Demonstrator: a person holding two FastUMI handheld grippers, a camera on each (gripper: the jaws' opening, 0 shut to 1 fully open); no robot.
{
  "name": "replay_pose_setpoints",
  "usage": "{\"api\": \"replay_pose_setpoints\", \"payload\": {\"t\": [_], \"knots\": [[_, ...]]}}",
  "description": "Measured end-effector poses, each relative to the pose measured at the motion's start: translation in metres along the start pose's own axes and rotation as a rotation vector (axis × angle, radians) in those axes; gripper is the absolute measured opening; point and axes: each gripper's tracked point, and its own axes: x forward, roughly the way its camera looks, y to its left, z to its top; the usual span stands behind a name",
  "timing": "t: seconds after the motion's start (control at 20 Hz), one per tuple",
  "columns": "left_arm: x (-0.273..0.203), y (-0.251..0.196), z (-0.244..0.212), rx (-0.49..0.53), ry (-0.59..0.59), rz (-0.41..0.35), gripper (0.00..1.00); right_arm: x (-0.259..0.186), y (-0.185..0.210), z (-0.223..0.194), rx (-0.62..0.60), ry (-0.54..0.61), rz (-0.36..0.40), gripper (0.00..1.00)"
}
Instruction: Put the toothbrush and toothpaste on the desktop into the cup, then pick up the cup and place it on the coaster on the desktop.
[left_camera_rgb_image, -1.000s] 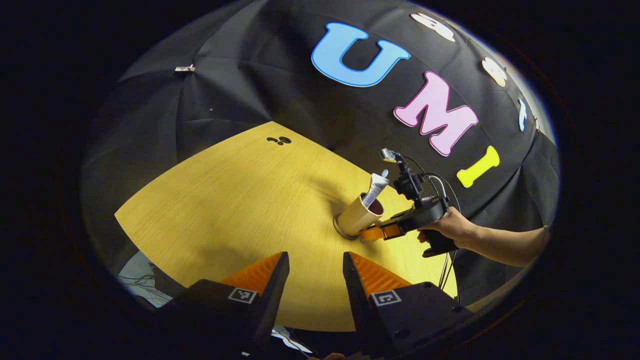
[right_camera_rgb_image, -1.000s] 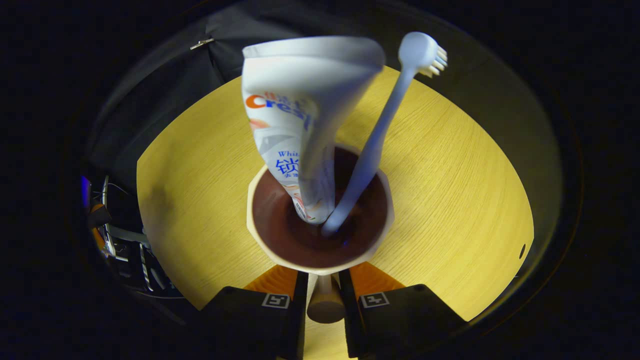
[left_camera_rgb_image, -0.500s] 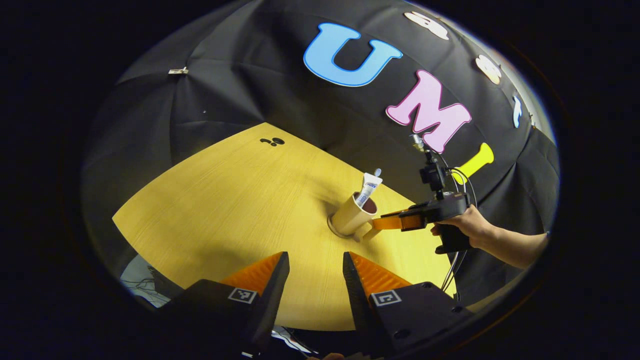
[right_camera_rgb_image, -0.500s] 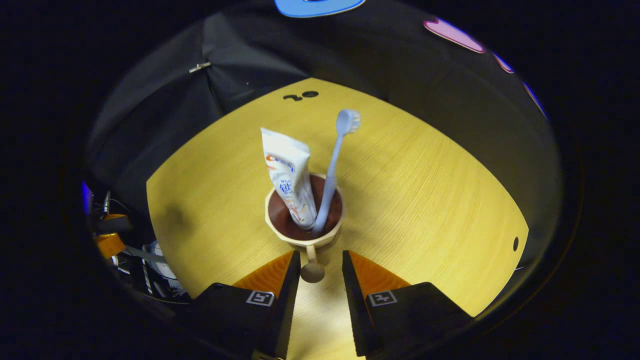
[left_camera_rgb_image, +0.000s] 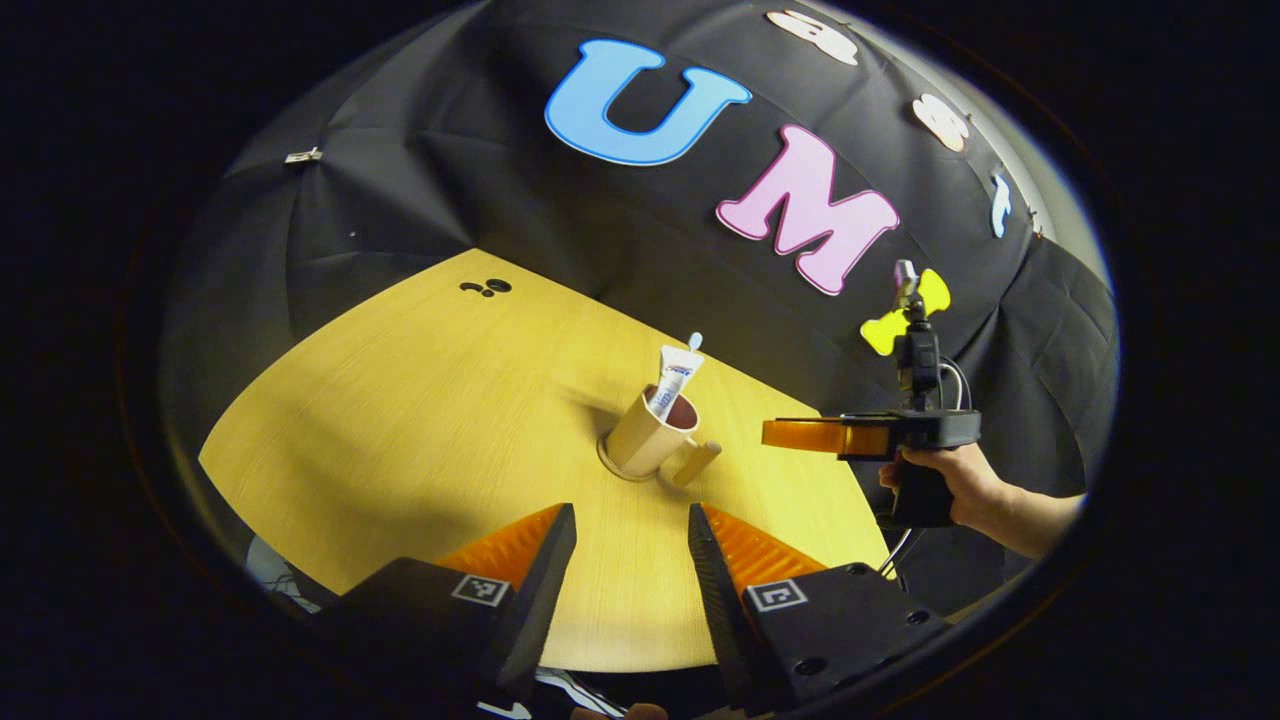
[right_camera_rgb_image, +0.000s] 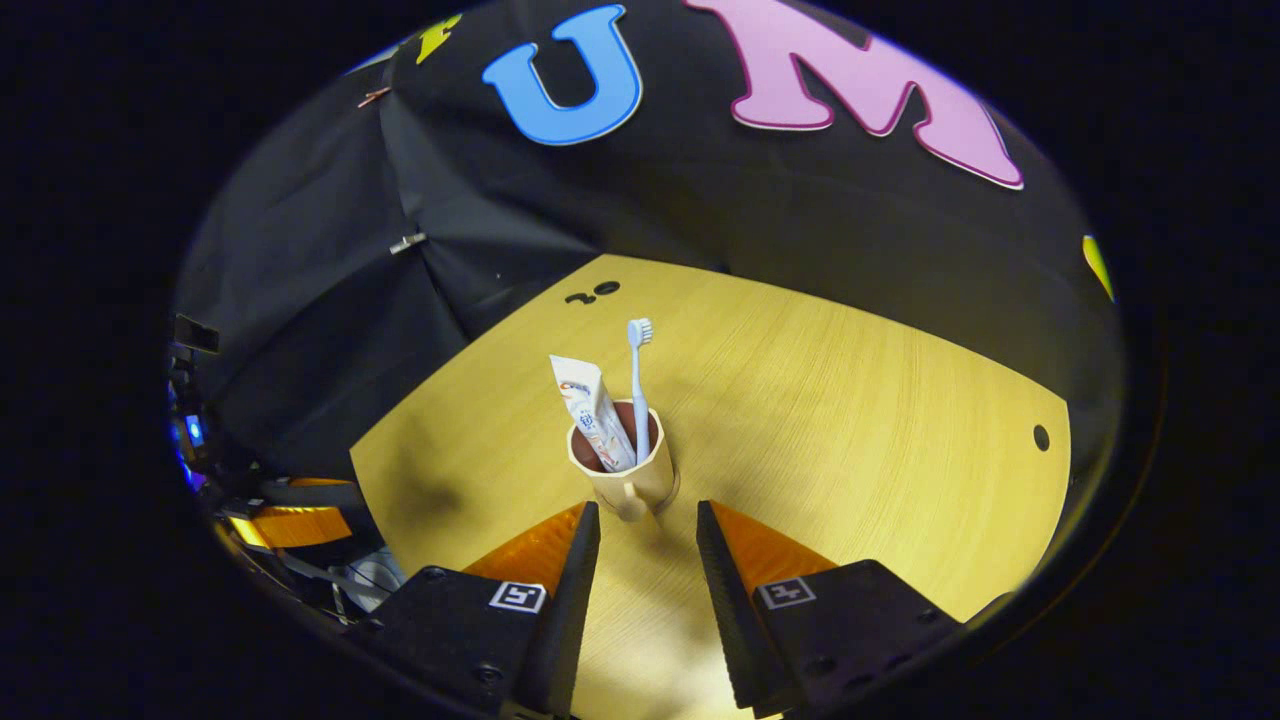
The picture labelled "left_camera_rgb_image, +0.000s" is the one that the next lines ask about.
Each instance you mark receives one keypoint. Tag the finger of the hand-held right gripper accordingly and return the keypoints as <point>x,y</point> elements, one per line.
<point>810,436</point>

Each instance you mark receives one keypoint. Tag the black backdrop cloth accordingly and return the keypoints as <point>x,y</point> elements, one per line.
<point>450,170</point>

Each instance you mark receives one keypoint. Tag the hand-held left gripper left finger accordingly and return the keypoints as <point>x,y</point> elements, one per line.
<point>535,590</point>

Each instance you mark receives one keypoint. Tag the white toothpaste tube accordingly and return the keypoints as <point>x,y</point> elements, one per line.
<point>675,380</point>

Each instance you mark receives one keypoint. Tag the round wooden coaster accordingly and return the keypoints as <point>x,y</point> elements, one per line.
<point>606,462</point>

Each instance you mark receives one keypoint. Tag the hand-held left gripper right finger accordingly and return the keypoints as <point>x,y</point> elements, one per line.
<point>725,600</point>

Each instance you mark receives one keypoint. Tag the wooden desktop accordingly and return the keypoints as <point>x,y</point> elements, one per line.
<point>420,430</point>

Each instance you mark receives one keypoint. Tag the silver cloth clip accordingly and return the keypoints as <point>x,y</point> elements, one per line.
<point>303,155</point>

